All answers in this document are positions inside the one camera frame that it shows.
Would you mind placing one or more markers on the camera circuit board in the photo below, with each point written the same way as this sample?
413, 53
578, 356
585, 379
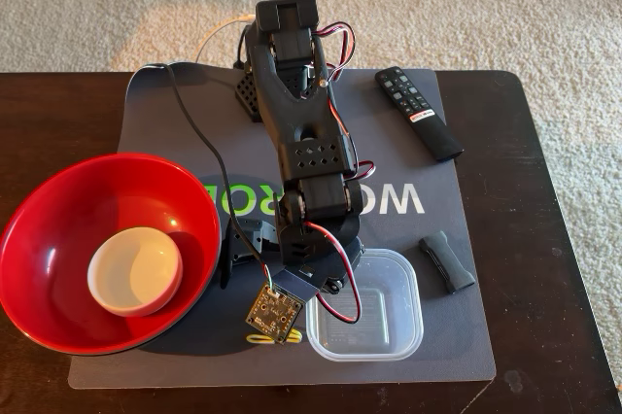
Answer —
274, 309

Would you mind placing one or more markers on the small white bowl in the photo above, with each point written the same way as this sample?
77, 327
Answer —
136, 273

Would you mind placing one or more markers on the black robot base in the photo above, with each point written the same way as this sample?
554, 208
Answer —
248, 93

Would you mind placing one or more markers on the black ribbed grip piece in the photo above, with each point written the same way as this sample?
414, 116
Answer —
447, 263

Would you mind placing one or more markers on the black printed jaw part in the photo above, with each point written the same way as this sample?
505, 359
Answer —
240, 244

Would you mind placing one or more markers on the black remote control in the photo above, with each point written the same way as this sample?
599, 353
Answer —
427, 127

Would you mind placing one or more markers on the grey mat with logo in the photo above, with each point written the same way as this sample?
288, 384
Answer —
427, 346

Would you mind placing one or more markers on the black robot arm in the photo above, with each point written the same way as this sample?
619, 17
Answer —
291, 117

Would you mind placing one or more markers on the red bowl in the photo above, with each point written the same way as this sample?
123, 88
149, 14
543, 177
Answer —
48, 239

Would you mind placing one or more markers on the clear plastic container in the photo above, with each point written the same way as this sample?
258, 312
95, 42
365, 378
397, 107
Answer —
389, 312

